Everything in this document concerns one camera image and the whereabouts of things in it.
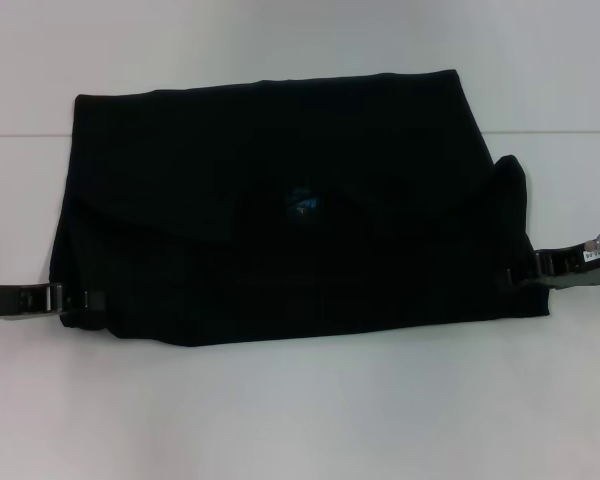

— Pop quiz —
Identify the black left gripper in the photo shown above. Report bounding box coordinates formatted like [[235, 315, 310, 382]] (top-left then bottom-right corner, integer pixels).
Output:
[[0, 282, 106, 321]]

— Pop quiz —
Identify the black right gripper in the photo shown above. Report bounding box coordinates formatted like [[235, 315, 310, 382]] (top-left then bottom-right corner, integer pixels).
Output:
[[502, 247, 600, 295]]

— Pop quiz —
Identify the black t-shirt with FREE print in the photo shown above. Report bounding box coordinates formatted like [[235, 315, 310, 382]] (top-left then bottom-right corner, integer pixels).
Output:
[[49, 68, 552, 349]]

